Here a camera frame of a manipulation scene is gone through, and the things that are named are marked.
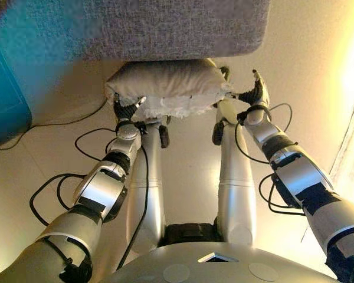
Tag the silver robot left leg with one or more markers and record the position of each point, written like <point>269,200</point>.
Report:
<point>146,191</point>

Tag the large flat television screen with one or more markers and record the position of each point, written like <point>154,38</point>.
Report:
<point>6,97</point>

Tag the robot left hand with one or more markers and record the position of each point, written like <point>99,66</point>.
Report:
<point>125,112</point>

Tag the pale patterned rug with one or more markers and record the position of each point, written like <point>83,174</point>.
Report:
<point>351,147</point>

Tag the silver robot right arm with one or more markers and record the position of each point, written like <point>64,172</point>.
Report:
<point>304,174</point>

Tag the white fringed cushion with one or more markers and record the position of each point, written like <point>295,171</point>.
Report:
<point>171,85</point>

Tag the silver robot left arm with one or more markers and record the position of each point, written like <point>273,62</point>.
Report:
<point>100,188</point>

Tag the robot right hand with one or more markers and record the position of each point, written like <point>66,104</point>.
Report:
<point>258,94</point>

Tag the grey-blue fabric tub armchair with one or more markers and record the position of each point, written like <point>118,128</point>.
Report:
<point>171,26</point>

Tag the silver robot torso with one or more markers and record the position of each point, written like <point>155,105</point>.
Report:
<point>212,268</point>

